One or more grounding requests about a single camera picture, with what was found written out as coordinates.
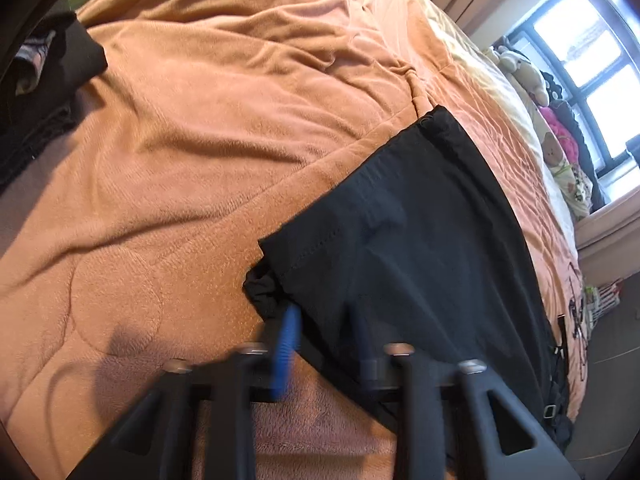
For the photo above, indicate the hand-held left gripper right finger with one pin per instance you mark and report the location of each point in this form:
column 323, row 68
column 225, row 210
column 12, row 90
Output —
column 359, row 341

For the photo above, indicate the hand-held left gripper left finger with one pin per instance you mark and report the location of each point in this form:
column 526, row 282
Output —
column 286, row 355

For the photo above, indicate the black pants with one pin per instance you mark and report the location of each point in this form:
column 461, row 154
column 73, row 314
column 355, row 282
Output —
column 425, row 240

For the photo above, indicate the orange blanket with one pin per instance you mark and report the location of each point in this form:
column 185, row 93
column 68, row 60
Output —
column 200, row 135

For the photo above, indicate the cream nightstand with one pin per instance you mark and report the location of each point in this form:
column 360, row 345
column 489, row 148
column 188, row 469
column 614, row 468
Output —
column 610, row 240

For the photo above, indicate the pink cloth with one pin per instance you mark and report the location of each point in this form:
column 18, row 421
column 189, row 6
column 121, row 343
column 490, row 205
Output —
column 562, row 132

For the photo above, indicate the dark grey pillow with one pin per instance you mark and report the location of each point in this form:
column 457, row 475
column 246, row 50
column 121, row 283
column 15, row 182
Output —
column 587, row 155

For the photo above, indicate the white plush toy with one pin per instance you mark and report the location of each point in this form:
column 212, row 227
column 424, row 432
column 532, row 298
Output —
column 522, row 72

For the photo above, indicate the pile of dark clothes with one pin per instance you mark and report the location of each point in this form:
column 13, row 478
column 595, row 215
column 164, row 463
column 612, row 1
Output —
column 55, row 130

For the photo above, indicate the black framed window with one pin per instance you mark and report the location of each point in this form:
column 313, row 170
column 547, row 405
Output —
column 590, row 45

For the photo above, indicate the plaid cloth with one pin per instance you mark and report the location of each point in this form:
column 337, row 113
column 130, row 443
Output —
column 35, row 62

